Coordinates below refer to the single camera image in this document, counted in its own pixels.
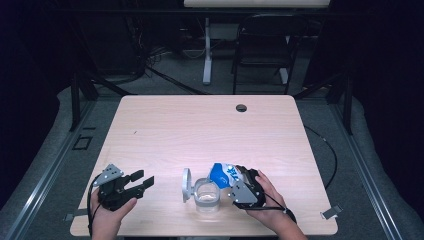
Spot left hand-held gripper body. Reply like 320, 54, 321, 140
92, 163, 145, 212

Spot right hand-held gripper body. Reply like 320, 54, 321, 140
227, 168, 268, 211

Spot white and blue pouch bag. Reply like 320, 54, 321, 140
208, 162, 249, 190

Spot clear container with grey lid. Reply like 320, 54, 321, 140
181, 167, 222, 214

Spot person's left hand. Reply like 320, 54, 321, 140
89, 187, 139, 232

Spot person's right hand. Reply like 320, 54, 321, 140
245, 169, 291, 228

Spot grey tape strip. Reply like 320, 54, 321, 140
63, 208, 90, 222
320, 204, 344, 220

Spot black metal stand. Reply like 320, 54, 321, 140
69, 71, 134, 133
293, 71, 354, 136

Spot black folding chair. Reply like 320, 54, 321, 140
231, 13, 309, 96

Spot white standing desk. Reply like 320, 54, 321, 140
183, 0, 331, 86

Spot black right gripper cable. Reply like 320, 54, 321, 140
246, 193, 298, 225

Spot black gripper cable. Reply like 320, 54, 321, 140
87, 173, 103, 238
246, 193, 298, 225

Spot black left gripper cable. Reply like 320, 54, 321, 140
87, 173, 103, 238

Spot aluminium floor rail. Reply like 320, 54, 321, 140
329, 99, 404, 240
3, 99, 98, 240

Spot thin black floor cable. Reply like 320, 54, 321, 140
303, 124, 338, 191

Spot thick black floor cable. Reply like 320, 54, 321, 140
145, 65, 208, 96

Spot black cable bundle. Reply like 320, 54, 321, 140
126, 16, 174, 78

